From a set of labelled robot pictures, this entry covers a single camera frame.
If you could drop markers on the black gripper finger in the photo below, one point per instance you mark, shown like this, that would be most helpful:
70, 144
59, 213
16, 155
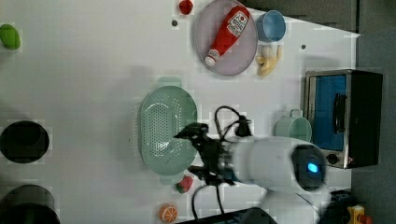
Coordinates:
200, 171
195, 132

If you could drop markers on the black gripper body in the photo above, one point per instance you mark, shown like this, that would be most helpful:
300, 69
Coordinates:
213, 155

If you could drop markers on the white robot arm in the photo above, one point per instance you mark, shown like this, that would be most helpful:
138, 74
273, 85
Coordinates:
292, 172

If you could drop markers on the red strawberry toy bottom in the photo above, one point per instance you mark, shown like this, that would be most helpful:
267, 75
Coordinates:
184, 185

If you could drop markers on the red strawberry toy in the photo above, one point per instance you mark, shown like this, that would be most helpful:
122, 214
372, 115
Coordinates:
185, 7
184, 185

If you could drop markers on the orange slice toy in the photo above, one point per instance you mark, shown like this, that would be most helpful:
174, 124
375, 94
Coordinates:
168, 213

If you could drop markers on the grey round plate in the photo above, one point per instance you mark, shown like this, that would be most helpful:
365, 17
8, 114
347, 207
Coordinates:
240, 55

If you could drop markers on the green mug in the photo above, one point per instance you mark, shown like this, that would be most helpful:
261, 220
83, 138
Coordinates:
294, 125

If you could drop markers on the peeled banana toy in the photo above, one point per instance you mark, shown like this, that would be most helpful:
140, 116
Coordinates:
270, 55

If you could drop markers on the red ketchup bottle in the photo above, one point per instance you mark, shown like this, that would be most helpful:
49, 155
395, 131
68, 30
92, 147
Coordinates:
232, 26

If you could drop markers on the red strawberry toy top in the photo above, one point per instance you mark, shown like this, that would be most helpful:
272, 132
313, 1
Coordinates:
185, 7

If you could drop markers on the blue plastic cup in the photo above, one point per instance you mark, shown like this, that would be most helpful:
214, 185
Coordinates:
271, 26

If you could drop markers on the black toaster oven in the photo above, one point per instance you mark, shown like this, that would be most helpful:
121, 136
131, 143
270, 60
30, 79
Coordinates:
344, 110

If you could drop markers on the yellow red box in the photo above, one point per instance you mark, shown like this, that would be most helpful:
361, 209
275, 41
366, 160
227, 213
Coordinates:
358, 216

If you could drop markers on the black round object upper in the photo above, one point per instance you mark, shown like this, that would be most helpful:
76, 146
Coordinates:
24, 141

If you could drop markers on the black round object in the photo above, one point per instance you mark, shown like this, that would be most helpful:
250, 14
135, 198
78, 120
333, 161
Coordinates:
28, 204
24, 141

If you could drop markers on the black round object lower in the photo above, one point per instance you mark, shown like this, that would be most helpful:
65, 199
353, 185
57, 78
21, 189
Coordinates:
28, 204

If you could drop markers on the green pepper toy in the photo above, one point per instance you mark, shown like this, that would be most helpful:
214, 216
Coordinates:
9, 36

